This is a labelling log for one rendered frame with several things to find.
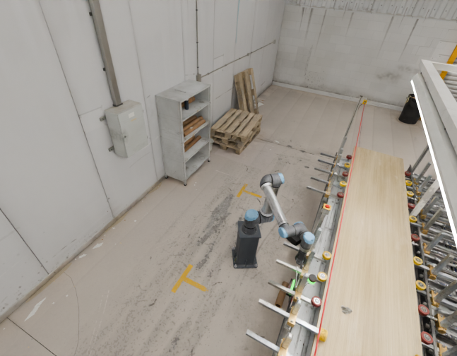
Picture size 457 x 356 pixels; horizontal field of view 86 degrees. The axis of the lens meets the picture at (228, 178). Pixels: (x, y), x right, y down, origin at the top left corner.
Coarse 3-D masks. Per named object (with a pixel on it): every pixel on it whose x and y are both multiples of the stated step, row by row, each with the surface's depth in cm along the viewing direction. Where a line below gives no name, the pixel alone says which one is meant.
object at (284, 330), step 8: (336, 152) 426; (328, 176) 372; (320, 208) 315; (320, 216) 304; (312, 232) 283; (288, 304) 219; (288, 312) 213; (280, 328) 205; (288, 328) 201; (280, 336) 198
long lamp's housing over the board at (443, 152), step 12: (420, 84) 187; (420, 96) 172; (420, 108) 160; (432, 108) 147; (432, 120) 136; (432, 132) 127; (444, 132) 122; (432, 144) 120; (444, 144) 113; (444, 156) 107; (456, 156) 105; (444, 168) 101; (456, 168) 97; (444, 180) 96; (456, 180) 92; (444, 192) 93; (456, 192) 88; (456, 204) 84; (456, 216) 81; (456, 228) 78
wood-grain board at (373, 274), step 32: (352, 160) 371; (384, 160) 376; (352, 192) 313; (384, 192) 316; (352, 224) 270; (384, 224) 273; (352, 256) 237; (384, 256) 240; (352, 288) 212; (384, 288) 214; (320, 320) 190; (352, 320) 192; (384, 320) 193; (416, 320) 195; (320, 352) 174; (352, 352) 175; (384, 352) 176; (416, 352) 177
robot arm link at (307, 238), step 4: (304, 232) 203; (308, 232) 201; (300, 236) 204; (304, 236) 198; (308, 236) 199; (312, 236) 199; (304, 240) 198; (308, 240) 196; (312, 240) 196; (300, 244) 206; (304, 244) 200; (308, 244) 199; (304, 248) 202; (308, 248) 201
